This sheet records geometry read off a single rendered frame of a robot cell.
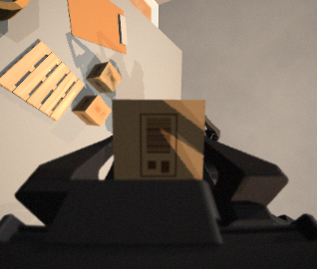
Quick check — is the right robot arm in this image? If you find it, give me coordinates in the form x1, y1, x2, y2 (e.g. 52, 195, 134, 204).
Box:
203, 157, 294, 225

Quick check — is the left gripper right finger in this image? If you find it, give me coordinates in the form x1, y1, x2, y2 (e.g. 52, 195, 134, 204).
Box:
203, 136, 289, 218

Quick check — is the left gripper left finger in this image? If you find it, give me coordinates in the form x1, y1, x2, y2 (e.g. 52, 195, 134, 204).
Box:
28, 135, 114, 179

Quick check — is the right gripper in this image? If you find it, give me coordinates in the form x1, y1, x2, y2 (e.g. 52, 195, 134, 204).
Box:
204, 116, 220, 141

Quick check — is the small wooden pallet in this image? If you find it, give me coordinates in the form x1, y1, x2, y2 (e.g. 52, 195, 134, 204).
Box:
0, 41, 84, 121

